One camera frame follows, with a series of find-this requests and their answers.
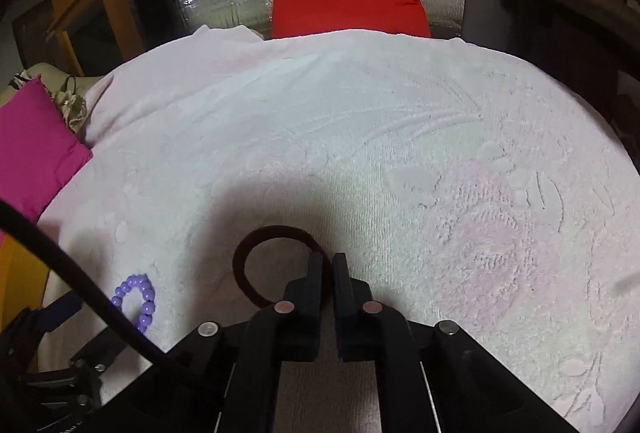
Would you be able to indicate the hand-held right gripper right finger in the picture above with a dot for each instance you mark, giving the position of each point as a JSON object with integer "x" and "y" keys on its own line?
{"x": 341, "y": 283}

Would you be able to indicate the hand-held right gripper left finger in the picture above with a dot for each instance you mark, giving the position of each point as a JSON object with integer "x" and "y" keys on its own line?
{"x": 314, "y": 283}

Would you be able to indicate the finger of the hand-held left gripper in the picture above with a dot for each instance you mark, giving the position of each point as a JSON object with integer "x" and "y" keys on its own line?
{"x": 112, "y": 345}
{"x": 57, "y": 309}

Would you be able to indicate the orange cloth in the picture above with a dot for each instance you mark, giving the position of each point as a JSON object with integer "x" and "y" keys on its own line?
{"x": 17, "y": 283}

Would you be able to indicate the white terry towel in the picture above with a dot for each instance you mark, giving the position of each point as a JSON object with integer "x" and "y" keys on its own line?
{"x": 400, "y": 163}

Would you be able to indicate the magenta cushion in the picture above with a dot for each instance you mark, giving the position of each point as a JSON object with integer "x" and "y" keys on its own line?
{"x": 35, "y": 148}

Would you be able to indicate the beige patterned cloth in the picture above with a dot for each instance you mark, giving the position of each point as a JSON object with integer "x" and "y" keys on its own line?
{"x": 72, "y": 110}

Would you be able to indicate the dark wooden shelf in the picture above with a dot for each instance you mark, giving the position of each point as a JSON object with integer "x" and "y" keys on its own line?
{"x": 540, "y": 13}

